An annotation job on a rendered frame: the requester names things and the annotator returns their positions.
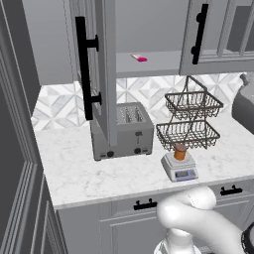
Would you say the grey base cabinet door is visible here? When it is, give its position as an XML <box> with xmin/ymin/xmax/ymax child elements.
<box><xmin>98</xmin><ymin>216</ymin><xmax>167</xmax><ymax>254</ymax></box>

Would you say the grey cabinet door with long handle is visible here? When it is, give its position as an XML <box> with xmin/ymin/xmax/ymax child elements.
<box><xmin>67</xmin><ymin>0</ymin><xmax>119</xmax><ymax>147</ymax></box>

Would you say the dark grey rounded appliance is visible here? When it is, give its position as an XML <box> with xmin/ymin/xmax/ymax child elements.
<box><xmin>230</xmin><ymin>72</ymin><xmax>254</xmax><ymax>135</ymax></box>

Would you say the short black cabinet handle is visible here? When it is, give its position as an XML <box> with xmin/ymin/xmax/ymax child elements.
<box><xmin>190</xmin><ymin>3</ymin><xmax>210</xmax><ymax>65</ymax></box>

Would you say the grey drawer front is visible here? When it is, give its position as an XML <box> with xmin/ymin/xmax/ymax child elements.
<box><xmin>98</xmin><ymin>190</ymin><xmax>187</xmax><ymax>229</ymax></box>
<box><xmin>209</xmin><ymin>180</ymin><xmax>254</xmax><ymax>212</ymax></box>

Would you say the tall dark grey cabinet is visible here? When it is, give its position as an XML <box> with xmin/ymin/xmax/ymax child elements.
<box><xmin>0</xmin><ymin>0</ymin><xmax>68</xmax><ymax>254</ymax></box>

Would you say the orange jam jar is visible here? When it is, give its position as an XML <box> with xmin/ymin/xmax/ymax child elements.
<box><xmin>173</xmin><ymin>142</ymin><xmax>189</xmax><ymax>162</ymax></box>

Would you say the black drawer handle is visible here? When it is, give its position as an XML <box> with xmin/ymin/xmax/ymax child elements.
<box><xmin>133</xmin><ymin>197</ymin><xmax>159</xmax><ymax>211</ymax></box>
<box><xmin>219</xmin><ymin>185</ymin><xmax>244</xmax><ymax>196</ymax></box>

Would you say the two-tier wire basket stand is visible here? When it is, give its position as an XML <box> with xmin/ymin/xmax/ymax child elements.
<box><xmin>155</xmin><ymin>74</ymin><xmax>225</xmax><ymax>153</ymax></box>

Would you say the grey metal toaster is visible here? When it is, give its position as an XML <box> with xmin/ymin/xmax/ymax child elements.
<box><xmin>89</xmin><ymin>101</ymin><xmax>156</xmax><ymax>162</ymax></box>

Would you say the long black cabinet handle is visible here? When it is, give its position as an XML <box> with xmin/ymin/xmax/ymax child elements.
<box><xmin>74</xmin><ymin>16</ymin><xmax>103</xmax><ymax>121</ymax></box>

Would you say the pink and white small packet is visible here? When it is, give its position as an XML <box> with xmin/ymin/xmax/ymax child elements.
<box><xmin>130</xmin><ymin>53</ymin><xmax>149</xmax><ymax>64</ymax></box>

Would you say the grey wall cabinet body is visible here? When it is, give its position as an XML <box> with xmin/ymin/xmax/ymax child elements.
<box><xmin>114</xmin><ymin>0</ymin><xmax>191</xmax><ymax>79</ymax></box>

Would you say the white digital scale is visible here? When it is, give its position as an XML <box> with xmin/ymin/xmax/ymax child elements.
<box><xmin>160</xmin><ymin>151</ymin><xmax>199</xmax><ymax>184</ymax></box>

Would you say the grey glass-pane cabinet door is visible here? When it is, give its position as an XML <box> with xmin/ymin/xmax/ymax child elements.
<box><xmin>179</xmin><ymin>0</ymin><xmax>254</xmax><ymax>76</ymax></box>

